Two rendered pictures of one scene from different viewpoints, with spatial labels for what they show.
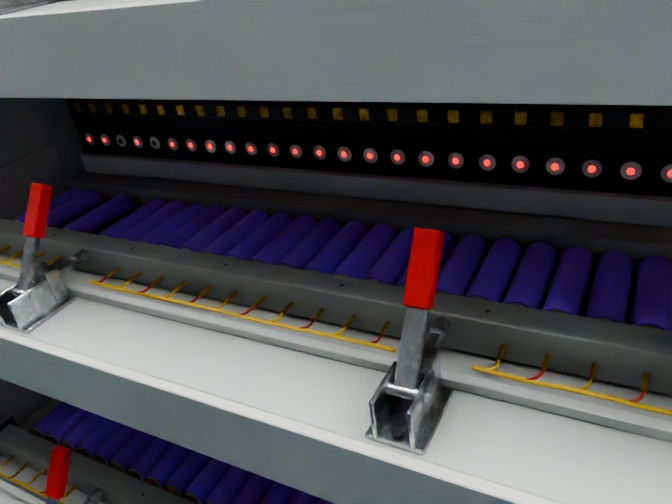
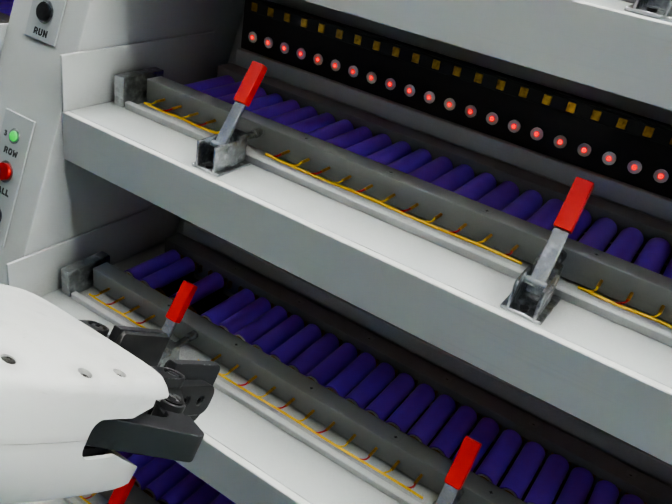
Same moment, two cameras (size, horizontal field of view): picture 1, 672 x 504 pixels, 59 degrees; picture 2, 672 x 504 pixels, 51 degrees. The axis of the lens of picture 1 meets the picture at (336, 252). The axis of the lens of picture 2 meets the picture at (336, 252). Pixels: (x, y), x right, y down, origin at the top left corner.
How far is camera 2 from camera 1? 27 cm
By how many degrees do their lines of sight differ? 3
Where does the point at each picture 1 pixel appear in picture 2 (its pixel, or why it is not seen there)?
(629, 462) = not seen: outside the picture
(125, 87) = (299, 270)
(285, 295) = (352, 428)
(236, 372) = (310, 478)
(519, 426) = not seen: outside the picture
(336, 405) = not seen: outside the picture
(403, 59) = (494, 352)
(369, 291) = (414, 449)
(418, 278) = (458, 469)
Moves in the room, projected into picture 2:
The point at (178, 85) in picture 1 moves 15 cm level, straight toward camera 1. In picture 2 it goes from (340, 289) to (407, 386)
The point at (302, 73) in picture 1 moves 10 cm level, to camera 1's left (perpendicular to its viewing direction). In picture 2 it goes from (429, 327) to (289, 279)
